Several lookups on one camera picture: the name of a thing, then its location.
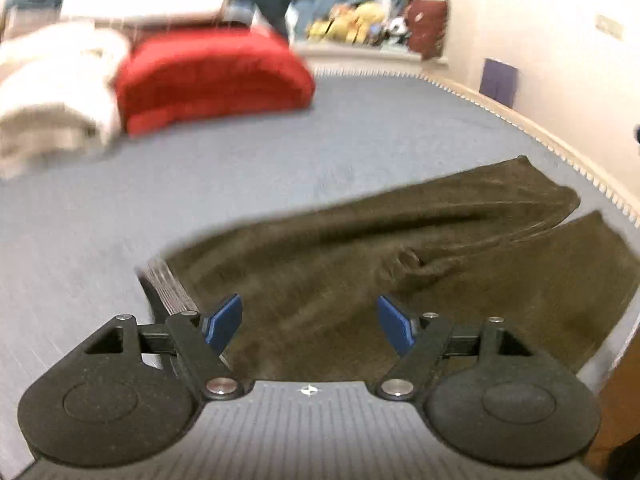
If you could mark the olive green corduroy pants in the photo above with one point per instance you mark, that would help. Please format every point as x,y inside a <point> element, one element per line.
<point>496,240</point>

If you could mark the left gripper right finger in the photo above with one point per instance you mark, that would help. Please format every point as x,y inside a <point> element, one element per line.
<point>487,393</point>

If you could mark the red folded quilt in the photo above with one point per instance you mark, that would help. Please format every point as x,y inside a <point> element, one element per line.
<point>206,73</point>

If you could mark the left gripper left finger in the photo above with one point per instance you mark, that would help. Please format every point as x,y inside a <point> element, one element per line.
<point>129,391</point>

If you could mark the dark red cushion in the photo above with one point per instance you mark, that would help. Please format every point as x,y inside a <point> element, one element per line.
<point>427,22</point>

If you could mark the white pillow stack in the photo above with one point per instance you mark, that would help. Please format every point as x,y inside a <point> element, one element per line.
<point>143,12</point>

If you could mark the white folded blanket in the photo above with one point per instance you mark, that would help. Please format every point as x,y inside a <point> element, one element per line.
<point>57,95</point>

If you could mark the purple box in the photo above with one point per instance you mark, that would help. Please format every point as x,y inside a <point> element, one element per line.
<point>499,82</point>

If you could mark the white window sill ledge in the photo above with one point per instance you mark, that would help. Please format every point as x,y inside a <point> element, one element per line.
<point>332,54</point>

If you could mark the panda plush toy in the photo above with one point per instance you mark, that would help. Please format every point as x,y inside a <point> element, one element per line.
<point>396,31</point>

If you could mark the yellow plush toy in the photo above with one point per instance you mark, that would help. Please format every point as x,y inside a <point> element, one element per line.
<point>349,23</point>

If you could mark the grey quilted mattress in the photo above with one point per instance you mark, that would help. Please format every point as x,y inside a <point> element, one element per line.
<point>72,237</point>

